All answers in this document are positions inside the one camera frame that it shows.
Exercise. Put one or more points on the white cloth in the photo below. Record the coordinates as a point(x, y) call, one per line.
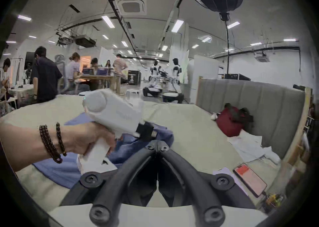
point(249, 146)

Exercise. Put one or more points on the person's left hand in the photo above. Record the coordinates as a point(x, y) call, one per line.
point(82, 136)

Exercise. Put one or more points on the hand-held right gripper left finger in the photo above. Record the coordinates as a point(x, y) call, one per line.
point(107, 196)

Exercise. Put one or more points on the wooden table with laptops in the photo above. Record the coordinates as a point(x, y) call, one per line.
point(99, 78)

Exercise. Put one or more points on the phone with red screen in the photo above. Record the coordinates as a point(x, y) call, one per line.
point(250, 178)

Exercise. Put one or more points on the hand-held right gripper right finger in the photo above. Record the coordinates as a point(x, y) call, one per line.
point(199, 186)

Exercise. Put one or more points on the black flat case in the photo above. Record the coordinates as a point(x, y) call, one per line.
point(238, 76)

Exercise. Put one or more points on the grey padded headboard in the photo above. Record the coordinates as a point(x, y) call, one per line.
point(261, 104)

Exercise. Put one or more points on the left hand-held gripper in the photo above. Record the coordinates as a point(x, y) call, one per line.
point(117, 111)

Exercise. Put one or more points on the red bag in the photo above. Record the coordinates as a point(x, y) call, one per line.
point(229, 121)

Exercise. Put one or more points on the white paper sheet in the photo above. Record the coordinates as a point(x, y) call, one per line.
point(224, 171)

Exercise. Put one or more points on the person's left forearm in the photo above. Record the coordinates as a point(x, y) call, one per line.
point(22, 143)

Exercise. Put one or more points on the white plastic stool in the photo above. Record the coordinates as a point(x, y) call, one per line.
point(132, 94)

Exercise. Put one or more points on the blue shirt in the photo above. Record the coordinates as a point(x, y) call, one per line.
point(57, 171)

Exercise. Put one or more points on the white humanoid robot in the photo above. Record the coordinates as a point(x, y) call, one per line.
point(153, 71)
point(175, 71)

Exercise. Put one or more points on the bed with beige sheet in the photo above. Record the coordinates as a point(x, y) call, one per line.
point(194, 126)

